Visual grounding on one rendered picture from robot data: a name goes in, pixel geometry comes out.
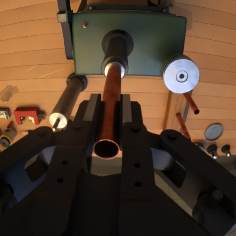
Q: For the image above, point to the black and silver expander head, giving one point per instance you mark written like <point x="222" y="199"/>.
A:
<point x="226" y="149"/>
<point x="213" y="150"/>

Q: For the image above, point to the grey round tin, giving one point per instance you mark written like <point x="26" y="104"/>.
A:
<point x="213" y="132"/>

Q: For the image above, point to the red tube cutter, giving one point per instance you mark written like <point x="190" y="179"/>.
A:
<point x="25" y="112"/>

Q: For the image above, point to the green and silver expander head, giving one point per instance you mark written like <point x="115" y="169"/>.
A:
<point x="200" y="146"/>

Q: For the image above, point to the wooden tube rack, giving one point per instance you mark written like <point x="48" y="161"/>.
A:
<point x="174" y="110"/>

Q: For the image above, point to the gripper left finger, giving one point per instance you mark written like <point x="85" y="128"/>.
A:
<point x="66" y="140"/>

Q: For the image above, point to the silver metal block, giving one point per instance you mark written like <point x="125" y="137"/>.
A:
<point x="4" y="113"/>

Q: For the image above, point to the short copper tube piece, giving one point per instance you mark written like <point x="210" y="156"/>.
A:
<point x="10" y="124"/>

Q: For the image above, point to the yellow and grey cylinder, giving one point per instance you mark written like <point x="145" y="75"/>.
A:
<point x="8" y="137"/>

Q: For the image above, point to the green lever expander body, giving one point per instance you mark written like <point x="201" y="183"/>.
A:
<point x="154" y="36"/>

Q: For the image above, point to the dark grey lever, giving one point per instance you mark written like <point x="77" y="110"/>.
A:
<point x="67" y="42"/>

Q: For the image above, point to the black post with silver tip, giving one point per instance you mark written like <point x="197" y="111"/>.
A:
<point x="68" y="97"/>

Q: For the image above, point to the silver knurled depth knob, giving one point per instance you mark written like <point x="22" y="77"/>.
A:
<point x="181" y="73"/>

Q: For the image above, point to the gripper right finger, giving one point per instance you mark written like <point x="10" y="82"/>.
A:
<point x="137" y="140"/>

